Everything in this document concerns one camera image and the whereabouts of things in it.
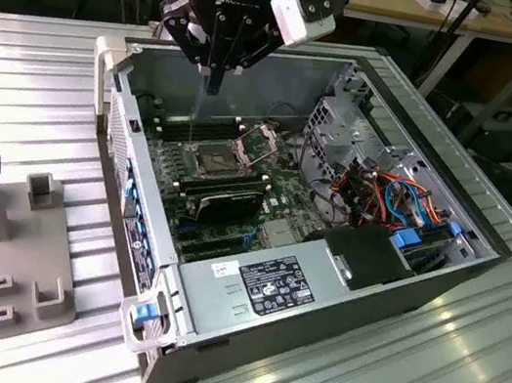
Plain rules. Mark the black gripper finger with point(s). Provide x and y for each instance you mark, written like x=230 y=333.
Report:
x=256 y=48
x=184 y=22

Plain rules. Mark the CPU socket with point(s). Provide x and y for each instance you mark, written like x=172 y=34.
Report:
x=214 y=160

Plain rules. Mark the black RAM slot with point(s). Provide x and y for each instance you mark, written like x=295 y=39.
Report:
x=212 y=131
x=222 y=187
x=223 y=183
x=211 y=137
x=213 y=126
x=214 y=121

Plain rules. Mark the silver metal drive cage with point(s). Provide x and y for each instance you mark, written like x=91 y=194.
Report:
x=340 y=134

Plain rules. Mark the green motherboard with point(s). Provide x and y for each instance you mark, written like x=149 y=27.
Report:
x=285 y=192

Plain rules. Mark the black graphics card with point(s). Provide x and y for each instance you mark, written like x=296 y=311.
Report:
x=233 y=207

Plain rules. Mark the silver chipset heatsink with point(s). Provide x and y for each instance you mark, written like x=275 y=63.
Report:
x=278 y=234

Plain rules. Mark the blue expansion slot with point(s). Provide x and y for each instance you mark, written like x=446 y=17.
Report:
x=187 y=227

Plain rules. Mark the black expansion slot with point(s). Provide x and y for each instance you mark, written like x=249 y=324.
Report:
x=210 y=239

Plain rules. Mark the white cardboard box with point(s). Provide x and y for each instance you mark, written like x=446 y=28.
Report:
x=461 y=12

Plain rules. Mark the black plastic fan shroud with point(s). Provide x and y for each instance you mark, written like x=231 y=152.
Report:
x=364 y=255

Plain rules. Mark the hard disk in blue carrier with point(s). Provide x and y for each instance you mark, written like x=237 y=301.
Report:
x=404 y=239

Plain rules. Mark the silver power supply unit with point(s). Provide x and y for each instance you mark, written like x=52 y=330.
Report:
x=211 y=303

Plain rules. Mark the grey parts rack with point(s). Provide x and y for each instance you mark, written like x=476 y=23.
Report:
x=17 y=249

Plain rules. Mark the blue plastic latch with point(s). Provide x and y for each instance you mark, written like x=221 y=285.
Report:
x=142 y=313

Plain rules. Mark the open PC case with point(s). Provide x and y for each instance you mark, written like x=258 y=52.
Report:
x=335 y=334

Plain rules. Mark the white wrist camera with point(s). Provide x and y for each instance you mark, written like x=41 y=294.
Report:
x=298 y=20

